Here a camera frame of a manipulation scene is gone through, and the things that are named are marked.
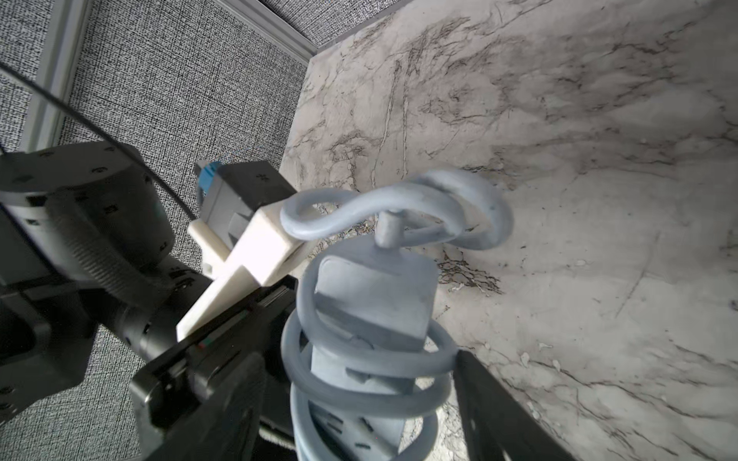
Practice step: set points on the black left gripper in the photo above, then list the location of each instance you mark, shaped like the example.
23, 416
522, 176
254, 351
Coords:
222, 393

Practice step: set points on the light blue power strip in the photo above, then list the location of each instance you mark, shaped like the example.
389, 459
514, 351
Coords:
369, 366

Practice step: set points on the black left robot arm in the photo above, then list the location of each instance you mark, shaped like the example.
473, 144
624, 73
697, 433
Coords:
86, 244

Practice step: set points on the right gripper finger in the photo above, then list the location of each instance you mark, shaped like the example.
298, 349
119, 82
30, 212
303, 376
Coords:
495, 426

